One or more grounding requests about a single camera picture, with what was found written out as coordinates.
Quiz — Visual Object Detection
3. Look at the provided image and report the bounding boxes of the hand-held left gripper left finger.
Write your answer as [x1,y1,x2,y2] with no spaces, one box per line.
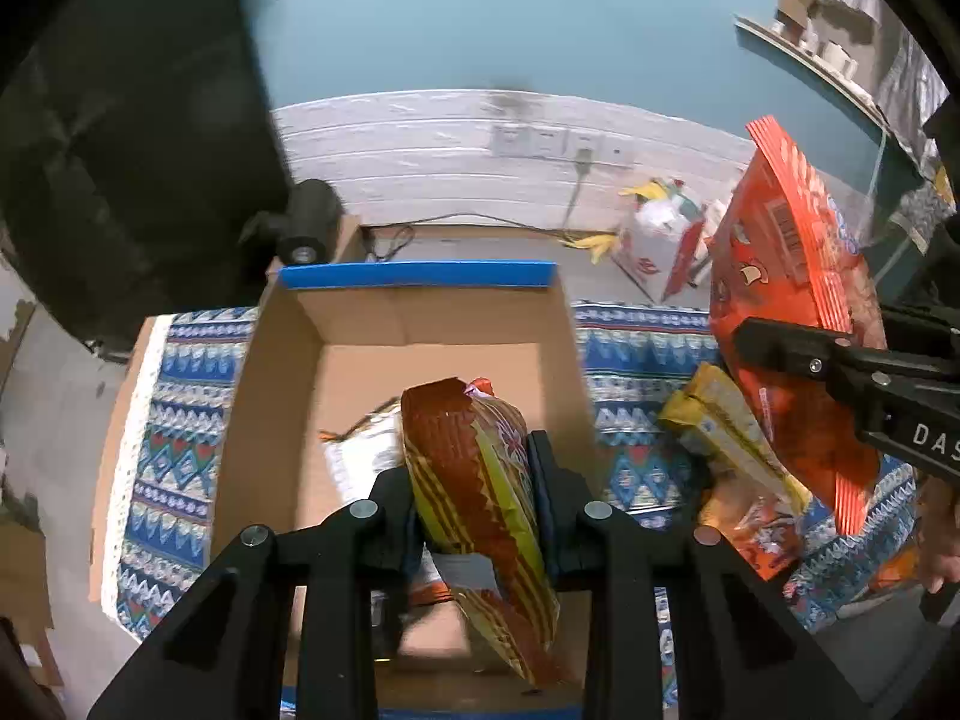
[88,465,421,720]

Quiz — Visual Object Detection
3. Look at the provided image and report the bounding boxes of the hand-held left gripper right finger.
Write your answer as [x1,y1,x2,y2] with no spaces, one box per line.
[525,430,871,720]

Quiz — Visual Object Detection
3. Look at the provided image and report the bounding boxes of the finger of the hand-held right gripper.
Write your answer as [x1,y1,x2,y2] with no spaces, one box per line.
[733,317,863,395]
[879,302,960,352]

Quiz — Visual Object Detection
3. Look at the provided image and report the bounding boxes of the orange and green snack packet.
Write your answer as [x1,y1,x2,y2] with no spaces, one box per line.
[319,409,410,503]

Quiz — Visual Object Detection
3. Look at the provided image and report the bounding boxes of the red and yellow striped packet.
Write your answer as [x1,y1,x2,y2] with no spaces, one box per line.
[400,377,563,687]

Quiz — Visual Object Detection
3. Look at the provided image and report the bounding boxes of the red-orange snack packet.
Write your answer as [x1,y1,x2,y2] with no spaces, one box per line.
[707,115,890,537]

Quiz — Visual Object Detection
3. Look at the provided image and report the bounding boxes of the person's right hand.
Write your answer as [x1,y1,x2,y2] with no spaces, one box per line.
[919,476,960,595]

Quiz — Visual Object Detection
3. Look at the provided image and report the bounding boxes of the long gold snack packet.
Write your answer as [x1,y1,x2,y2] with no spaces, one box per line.
[658,364,815,515]

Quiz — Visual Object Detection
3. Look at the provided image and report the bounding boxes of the patterned mop cloth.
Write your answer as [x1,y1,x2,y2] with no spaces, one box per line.
[892,180,950,256]

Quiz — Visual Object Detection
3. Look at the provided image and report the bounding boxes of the red and white paper bag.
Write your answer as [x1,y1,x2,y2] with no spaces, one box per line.
[611,195,710,302]

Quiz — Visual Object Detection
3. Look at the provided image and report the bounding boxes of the white plastic bag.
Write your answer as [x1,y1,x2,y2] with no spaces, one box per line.
[634,199,691,278]

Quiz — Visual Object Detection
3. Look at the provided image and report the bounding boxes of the blue patterned blanket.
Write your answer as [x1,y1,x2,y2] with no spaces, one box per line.
[112,300,931,698]

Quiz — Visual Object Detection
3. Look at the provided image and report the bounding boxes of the silver foil curtain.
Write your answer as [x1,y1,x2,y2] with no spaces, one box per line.
[874,30,946,158]

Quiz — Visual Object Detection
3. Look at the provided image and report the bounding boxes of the white cups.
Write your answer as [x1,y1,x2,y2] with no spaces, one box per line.
[799,34,857,77]

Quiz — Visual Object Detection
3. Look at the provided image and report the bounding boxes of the black cylindrical device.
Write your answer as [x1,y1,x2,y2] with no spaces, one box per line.
[240,178,344,265]

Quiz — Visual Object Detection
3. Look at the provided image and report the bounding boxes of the black cloth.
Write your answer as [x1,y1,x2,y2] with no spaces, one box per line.
[0,0,295,350]

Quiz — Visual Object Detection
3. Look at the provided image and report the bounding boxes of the white cable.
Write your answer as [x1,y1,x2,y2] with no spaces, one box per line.
[866,127,891,241]

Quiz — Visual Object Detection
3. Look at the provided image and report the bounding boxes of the black cable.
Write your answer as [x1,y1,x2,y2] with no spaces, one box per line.
[364,223,415,262]

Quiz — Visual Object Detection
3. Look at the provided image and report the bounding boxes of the grey plug with cable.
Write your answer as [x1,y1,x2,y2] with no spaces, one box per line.
[442,150,599,230]

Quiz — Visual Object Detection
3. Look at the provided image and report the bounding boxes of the wall shelf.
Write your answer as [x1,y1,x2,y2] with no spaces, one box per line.
[733,13,890,128]

